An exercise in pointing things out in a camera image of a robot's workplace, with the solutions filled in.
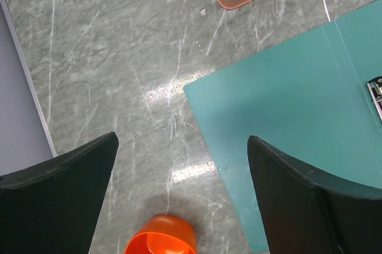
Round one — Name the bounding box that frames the teal green file folder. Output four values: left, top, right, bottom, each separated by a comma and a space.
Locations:
184, 1, 381, 253

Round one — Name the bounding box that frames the orange plastic cup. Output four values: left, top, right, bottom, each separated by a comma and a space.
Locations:
125, 215, 198, 254

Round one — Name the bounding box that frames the metal folder clip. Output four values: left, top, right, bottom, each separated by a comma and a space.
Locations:
366, 76, 382, 120

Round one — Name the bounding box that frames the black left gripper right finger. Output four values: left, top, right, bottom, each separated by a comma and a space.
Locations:
247, 136, 381, 253

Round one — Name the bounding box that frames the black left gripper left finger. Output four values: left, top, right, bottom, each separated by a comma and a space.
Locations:
1, 132, 119, 253

